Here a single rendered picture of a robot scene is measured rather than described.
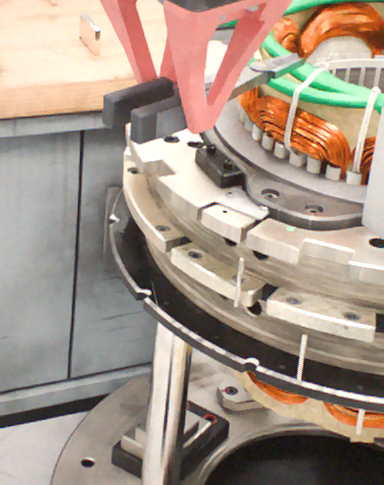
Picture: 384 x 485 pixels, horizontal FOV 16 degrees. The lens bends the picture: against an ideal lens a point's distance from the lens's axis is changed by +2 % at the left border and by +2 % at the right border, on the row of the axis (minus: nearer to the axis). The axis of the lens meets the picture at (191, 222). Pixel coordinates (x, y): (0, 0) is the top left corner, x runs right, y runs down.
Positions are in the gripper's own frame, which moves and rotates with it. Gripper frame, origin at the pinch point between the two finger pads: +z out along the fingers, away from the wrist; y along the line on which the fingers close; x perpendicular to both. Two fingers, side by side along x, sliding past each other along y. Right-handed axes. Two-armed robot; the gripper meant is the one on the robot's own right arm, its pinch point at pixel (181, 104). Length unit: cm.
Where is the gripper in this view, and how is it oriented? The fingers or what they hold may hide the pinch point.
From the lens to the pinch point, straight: 67.9
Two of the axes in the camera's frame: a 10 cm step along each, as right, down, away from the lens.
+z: -0.8, 8.6, 5.0
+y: 6.9, 4.1, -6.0
